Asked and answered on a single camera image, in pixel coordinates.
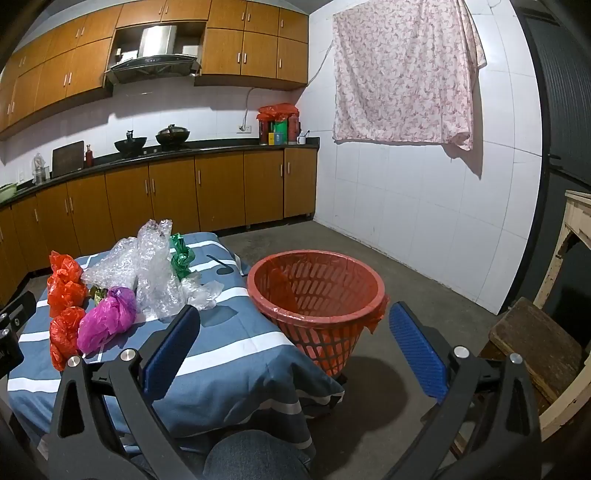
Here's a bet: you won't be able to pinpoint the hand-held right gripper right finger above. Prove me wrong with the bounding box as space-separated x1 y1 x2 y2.
389 301 542 480

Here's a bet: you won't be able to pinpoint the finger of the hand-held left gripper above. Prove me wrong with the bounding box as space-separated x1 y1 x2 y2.
0 292 38 376

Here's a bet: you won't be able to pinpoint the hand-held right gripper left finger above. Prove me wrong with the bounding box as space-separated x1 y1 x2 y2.
47 304 202 480

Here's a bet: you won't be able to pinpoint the clear plastic bag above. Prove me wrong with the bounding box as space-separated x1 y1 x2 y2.
178 274 225 311

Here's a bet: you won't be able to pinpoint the large bubble wrap sheet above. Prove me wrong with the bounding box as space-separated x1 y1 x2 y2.
136 220 188 321

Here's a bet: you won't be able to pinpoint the small bubble wrap piece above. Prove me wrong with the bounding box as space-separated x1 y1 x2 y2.
82 237 141 291

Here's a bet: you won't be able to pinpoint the red plastic lattice basket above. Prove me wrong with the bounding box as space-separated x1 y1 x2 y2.
247 250 387 377

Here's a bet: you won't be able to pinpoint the blue white striped blanket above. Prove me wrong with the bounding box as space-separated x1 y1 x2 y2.
7 232 345 462

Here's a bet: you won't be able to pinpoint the magenta plastic bag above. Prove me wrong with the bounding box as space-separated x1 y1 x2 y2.
76 286 138 355

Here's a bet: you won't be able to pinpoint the green plastic bag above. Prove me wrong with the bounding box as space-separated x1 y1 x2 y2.
169 233 197 281

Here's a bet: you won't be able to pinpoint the dark wooden stool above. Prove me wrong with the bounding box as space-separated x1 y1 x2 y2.
450 296 591 460

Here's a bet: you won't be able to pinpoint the person's leg in jeans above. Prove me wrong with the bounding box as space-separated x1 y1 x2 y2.
203 430 312 480

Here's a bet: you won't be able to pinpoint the wooden lower cabinets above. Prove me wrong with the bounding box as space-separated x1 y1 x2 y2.
0 148 319 301

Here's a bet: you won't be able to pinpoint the wooden cabinets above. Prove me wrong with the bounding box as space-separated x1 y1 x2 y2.
0 0 309 139
0 148 319 301

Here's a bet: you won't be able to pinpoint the dark cutting board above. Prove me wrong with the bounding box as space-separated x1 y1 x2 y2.
51 141 86 178

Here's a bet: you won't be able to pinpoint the black kitchen countertop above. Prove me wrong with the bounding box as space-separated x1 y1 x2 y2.
0 138 320 210

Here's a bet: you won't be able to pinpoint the black wok with lid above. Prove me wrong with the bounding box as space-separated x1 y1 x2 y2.
156 124 191 148

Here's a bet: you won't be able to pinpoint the red bag over canisters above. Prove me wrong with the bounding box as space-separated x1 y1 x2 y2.
257 104 300 123

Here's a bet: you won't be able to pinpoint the pink floral hanging cloth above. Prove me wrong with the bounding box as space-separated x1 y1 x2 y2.
332 0 488 152

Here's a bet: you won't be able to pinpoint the black corrugated shutter door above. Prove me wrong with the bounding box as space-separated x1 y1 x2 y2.
522 9 591 185

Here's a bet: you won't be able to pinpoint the steel range hood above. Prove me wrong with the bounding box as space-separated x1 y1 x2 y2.
104 25 202 85

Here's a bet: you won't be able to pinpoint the wooden upper cabinets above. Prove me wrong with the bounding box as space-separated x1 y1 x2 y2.
0 0 309 139

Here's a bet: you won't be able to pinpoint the black wok with handle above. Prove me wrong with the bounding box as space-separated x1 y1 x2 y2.
114 130 148 154

